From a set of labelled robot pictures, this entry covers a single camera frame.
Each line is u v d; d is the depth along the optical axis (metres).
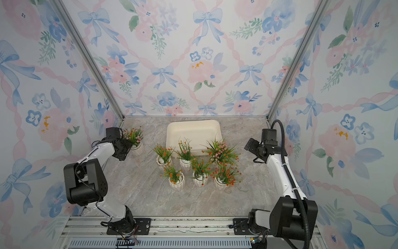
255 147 0.75
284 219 0.40
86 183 0.47
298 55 0.85
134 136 0.91
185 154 0.86
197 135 1.09
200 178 0.84
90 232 0.72
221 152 0.84
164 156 0.82
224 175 0.75
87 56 0.86
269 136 0.64
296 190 0.42
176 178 0.80
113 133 0.74
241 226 0.73
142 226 0.74
